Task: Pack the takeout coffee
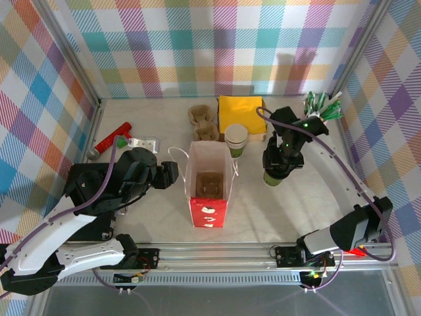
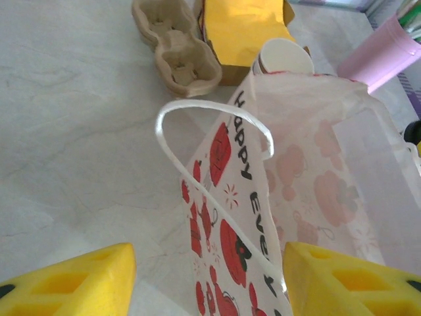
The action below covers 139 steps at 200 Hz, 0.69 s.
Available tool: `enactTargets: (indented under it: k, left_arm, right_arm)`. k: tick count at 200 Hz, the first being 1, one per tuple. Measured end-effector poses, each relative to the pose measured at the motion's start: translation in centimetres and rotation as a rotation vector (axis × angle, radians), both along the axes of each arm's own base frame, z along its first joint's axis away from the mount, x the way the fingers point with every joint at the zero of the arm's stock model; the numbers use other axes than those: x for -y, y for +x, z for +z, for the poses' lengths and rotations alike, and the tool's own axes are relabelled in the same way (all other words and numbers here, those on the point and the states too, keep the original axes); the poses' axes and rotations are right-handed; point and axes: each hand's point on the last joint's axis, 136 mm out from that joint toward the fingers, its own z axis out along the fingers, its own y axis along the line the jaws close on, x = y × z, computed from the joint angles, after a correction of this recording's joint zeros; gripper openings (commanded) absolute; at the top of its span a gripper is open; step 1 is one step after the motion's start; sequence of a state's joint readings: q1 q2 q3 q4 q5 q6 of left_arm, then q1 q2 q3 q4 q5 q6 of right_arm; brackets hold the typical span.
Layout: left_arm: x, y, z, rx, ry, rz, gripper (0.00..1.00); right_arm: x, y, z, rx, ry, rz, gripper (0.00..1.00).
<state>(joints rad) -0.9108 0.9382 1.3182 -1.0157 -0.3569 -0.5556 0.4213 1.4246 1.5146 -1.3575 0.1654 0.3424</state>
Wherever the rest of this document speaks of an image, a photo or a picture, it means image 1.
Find green paper cup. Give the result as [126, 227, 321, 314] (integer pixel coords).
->
[262, 166, 287, 188]

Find pulp cup carrier stack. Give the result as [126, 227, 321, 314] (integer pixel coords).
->
[187, 104, 220, 143]

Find stacked paper cups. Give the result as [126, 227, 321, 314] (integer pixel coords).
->
[224, 124, 249, 159]

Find yellow folded cloth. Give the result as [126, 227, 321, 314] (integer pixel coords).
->
[216, 95, 268, 143]

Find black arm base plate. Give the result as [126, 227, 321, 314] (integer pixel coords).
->
[98, 247, 162, 270]
[274, 246, 337, 268]

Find grey slotted cable duct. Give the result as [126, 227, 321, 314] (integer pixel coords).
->
[49, 273, 333, 288]

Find small circuit board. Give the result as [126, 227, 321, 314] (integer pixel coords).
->
[112, 271, 146, 286]

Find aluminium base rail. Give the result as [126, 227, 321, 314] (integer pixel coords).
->
[32, 242, 397, 274]

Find aluminium table side rail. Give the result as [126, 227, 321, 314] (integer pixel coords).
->
[84, 98, 105, 165]

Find red paper gift bag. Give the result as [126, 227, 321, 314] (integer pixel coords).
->
[168, 140, 240, 228]

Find green striped wrapped straw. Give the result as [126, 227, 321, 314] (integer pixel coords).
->
[303, 92, 317, 117]
[314, 93, 330, 115]

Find aluminium frame post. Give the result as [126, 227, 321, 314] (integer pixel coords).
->
[34, 0, 103, 107]
[330, 0, 395, 101]

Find red toy microphone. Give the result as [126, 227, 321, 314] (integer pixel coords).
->
[86, 122, 136, 161]

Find black hard case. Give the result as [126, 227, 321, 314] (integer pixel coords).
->
[62, 162, 130, 243]

